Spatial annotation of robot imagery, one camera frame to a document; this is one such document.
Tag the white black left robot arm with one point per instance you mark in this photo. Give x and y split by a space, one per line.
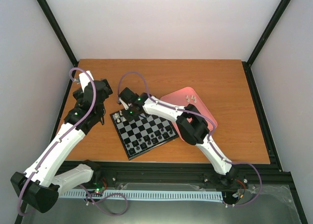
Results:
40 185

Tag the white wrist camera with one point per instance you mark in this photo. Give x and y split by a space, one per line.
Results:
121 102
83 79

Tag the black aluminium frame rail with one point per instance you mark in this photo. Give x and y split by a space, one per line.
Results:
185 173

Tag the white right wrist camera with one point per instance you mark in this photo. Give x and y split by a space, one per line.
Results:
121 102

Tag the black corner post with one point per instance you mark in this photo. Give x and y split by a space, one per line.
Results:
279 11
57 30

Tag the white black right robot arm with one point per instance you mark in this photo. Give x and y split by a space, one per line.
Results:
192 126

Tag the black grey chess board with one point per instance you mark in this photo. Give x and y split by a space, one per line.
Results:
140 130

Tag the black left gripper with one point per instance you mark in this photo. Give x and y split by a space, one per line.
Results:
109 90

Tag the left black corner post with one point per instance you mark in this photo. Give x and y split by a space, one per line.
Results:
57 30

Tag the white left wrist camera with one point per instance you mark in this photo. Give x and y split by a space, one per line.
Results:
83 79

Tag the white slotted cable duct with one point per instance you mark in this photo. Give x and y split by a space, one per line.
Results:
146 195

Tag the pink plastic tray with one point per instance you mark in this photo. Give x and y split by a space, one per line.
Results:
178 98

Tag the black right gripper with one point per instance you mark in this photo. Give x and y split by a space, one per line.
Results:
128 118

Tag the right black corner post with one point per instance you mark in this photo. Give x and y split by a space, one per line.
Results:
279 11

